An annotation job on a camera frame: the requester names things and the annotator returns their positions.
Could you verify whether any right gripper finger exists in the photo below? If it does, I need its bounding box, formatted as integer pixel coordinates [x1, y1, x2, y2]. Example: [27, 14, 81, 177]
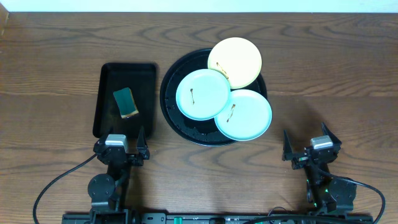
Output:
[282, 130, 294, 161]
[322, 122, 341, 145]

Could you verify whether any green yellow sponge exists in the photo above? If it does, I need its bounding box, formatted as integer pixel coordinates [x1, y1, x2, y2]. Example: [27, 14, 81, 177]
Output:
[113, 87, 139, 119]

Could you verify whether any mint plate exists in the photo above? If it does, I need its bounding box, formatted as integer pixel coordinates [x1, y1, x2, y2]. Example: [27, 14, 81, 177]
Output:
[215, 89, 272, 141]
[175, 69, 231, 121]

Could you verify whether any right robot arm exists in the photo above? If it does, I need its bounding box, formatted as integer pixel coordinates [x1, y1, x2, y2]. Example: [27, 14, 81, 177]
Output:
[282, 124, 356, 217]

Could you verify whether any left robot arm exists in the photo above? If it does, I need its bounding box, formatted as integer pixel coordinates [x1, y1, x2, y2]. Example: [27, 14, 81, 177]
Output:
[88, 127, 150, 223]

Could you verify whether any black round tray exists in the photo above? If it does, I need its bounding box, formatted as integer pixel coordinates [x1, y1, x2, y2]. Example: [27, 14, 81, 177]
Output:
[160, 49, 267, 146]

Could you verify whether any black rectangular tray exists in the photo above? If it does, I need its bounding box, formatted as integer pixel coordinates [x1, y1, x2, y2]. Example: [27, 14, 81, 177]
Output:
[93, 63, 157, 140]

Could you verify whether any yellow plate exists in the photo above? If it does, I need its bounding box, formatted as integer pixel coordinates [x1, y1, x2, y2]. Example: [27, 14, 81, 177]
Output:
[207, 37, 262, 89]

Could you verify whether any left black cable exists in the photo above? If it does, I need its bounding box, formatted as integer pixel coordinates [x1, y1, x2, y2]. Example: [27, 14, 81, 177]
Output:
[32, 152, 99, 224]

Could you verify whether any black cable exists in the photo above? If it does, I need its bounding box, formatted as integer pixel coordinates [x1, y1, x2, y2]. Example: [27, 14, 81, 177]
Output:
[317, 167, 386, 224]
[32, 152, 99, 224]

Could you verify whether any right black cable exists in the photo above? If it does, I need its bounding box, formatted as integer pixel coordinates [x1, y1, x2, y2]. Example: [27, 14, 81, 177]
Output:
[317, 167, 386, 224]

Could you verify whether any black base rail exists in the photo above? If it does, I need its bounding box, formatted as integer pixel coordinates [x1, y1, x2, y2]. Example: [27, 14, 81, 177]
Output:
[61, 212, 374, 224]

